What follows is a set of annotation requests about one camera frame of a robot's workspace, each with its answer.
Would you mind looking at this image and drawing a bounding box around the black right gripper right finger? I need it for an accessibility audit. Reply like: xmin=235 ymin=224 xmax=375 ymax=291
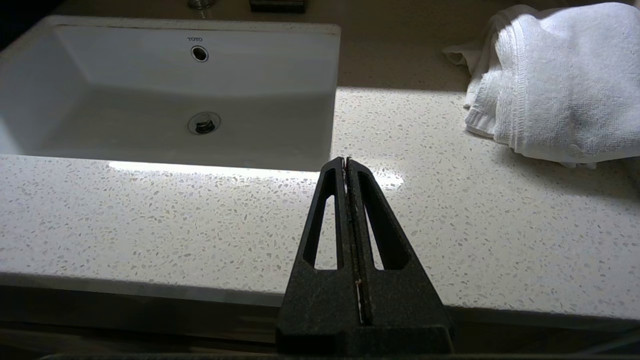
xmin=347 ymin=157 xmax=454 ymax=355

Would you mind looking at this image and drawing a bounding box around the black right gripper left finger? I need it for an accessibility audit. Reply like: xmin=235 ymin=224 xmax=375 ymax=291
xmin=276 ymin=156 xmax=362 ymax=355

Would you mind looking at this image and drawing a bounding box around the chrome sink drain plug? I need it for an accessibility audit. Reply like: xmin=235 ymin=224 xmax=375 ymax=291
xmin=188 ymin=111 xmax=222 ymax=136

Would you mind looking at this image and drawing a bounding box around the white terry towel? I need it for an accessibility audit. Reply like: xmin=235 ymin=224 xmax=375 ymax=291
xmin=442 ymin=2 xmax=640 ymax=169

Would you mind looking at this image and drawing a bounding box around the white ceramic sink basin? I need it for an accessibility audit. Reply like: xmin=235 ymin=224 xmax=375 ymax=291
xmin=0 ymin=15 xmax=342 ymax=172

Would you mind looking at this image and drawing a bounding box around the black soap dish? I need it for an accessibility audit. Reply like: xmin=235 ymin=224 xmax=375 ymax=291
xmin=249 ymin=0 xmax=307 ymax=14

